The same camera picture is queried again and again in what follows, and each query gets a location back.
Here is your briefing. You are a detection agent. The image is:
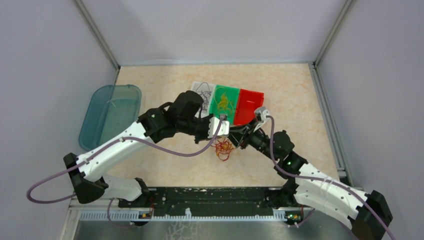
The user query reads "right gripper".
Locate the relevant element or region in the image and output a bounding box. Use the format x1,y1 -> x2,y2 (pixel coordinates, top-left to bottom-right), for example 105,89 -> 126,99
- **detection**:
228,117 -> 279,162

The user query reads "coloured wire bundle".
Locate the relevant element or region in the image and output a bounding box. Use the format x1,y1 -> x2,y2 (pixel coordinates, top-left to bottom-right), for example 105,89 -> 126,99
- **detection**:
211,136 -> 237,163

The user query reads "yellow wire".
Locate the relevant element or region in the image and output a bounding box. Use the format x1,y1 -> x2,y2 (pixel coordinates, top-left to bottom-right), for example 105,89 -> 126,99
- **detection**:
214,91 -> 237,116

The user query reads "purple wire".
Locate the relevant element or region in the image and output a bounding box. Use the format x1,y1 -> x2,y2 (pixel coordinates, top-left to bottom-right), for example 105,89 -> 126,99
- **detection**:
195,82 -> 214,110

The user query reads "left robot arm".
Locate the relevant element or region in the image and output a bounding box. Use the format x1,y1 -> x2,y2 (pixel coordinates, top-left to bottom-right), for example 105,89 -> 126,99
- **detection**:
63,90 -> 220,207

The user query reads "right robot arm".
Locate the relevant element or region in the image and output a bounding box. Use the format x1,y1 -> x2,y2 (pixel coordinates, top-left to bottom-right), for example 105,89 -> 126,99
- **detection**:
229,124 -> 395,240

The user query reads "red plastic bin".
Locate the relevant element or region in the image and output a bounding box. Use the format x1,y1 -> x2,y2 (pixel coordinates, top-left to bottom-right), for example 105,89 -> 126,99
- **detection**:
233,88 -> 265,126

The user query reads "green plastic bin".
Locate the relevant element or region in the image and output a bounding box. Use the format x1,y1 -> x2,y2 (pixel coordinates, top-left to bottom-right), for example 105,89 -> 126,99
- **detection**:
209,85 -> 240,125

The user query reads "white plastic bin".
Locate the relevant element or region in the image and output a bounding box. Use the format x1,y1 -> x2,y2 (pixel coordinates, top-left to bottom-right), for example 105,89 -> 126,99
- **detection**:
190,81 -> 217,118

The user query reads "teal translucent tray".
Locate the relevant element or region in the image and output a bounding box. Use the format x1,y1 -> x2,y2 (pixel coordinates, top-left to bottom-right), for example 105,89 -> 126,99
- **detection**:
78,84 -> 142,152

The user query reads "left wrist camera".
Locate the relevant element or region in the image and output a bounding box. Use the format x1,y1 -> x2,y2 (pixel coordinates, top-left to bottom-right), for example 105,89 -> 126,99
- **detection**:
208,114 -> 230,139

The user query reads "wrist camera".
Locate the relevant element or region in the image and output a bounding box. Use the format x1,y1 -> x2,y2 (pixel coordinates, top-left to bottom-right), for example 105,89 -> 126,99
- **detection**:
254,106 -> 270,125
208,114 -> 230,139

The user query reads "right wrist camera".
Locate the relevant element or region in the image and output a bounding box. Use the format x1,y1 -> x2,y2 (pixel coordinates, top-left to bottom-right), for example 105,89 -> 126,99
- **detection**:
254,106 -> 270,125

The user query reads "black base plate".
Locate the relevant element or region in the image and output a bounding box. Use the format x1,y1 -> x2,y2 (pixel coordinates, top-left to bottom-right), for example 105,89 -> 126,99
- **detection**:
118,187 -> 301,217

